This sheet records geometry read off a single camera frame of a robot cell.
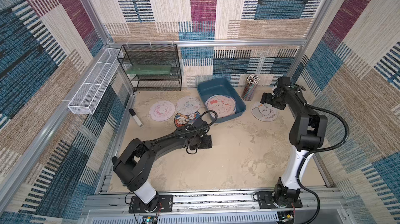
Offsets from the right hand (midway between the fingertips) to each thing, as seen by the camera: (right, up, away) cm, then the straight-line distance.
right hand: (270, 104), depth 98 cm
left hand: (-39, -22, -11) cm, 46 cm away
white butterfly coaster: (-52, 0, +13) cm, 54 cm away
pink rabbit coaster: (-28, -1, +7) cm, 29 cm away
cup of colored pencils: (-11, +9, +8) cm, 16 cm away
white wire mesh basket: (-110, +4, -4) cm, 111 cm away
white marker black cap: (-82, -10, +1) cm, 83 cm away
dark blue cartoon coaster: (-56, -10, +4) cm, 57 cm away
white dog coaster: (0, -5, +8) cm, 10 cm away
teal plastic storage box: (-23, +12, +20) cm, 33 cm away
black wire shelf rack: (-73, +32, +2) cm, 80 cm away
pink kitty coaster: (-70, -4, +10) cm, 71 cm away
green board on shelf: (-75, +22, +1) cm, 78 cm away
